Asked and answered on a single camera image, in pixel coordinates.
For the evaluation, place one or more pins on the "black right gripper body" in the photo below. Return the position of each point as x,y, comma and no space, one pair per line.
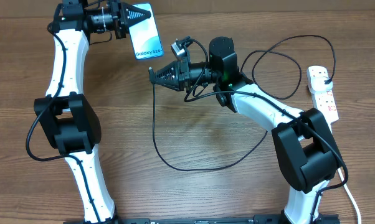
192,71

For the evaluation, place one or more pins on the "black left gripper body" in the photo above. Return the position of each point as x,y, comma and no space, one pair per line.
109,21

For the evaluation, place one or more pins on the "Samsung Galaxy smartphone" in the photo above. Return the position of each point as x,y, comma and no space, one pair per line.
145,36

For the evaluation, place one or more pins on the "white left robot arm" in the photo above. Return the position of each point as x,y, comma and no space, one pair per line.
70,124

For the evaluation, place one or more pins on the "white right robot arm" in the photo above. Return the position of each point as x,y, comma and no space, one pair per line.
307,154

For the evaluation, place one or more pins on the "white charger plug adapter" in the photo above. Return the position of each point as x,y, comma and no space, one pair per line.
318,85

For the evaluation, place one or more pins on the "white power strip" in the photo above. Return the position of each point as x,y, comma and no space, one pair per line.
324,102

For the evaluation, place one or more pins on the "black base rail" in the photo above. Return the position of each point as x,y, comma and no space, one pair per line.
200,221

